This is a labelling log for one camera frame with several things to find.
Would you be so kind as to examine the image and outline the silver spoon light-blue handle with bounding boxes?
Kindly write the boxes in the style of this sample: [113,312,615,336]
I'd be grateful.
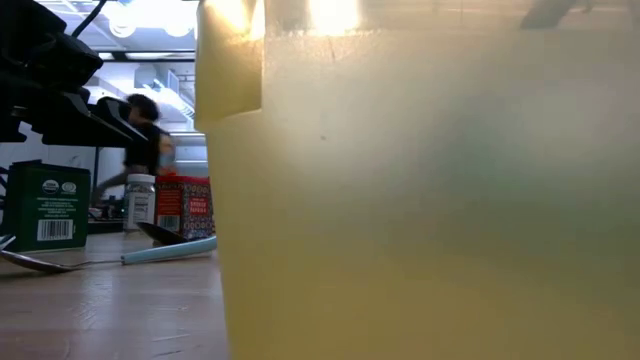
[0,235,219,274]

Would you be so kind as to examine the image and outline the white-lid glass spice jar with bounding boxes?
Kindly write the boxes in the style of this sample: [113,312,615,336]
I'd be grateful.
[123,173,157,233]

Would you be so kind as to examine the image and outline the black aluminium table frame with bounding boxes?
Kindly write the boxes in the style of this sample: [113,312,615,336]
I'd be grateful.
[87,218,126,235]

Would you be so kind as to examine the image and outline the dark green pepper tin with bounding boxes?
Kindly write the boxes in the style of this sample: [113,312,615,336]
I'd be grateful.
[2,159,92,253]

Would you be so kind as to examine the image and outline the yellow translucent plastic bin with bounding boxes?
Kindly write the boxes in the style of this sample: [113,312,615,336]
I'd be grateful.
[194,0,640,360]

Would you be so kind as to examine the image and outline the black background robot arms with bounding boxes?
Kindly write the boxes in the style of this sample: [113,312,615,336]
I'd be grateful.
[89,197,125,221]

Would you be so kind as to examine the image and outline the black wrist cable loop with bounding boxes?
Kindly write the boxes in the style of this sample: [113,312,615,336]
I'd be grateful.
[72,0,109,39]

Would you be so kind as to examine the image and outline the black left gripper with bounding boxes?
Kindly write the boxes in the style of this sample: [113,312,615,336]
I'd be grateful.
[0,0,151,148]

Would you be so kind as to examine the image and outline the person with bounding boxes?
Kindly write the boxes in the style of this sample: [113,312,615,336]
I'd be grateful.
[91,93,177,206]

